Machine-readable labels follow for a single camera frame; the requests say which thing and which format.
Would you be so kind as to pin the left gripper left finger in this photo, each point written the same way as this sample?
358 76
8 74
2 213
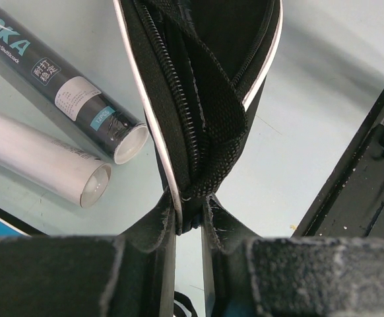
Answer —
131 274

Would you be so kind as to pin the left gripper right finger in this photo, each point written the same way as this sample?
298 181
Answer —
248 275

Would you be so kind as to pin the white shuttlecock tube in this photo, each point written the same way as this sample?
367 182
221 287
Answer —
68 172

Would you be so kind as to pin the black racket cover front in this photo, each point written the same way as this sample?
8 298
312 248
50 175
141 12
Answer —
200 68

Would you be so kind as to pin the black shuttlecock tube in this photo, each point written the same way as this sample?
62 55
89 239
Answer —
106 123

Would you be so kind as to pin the light green table mat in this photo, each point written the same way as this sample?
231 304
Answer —
314 100

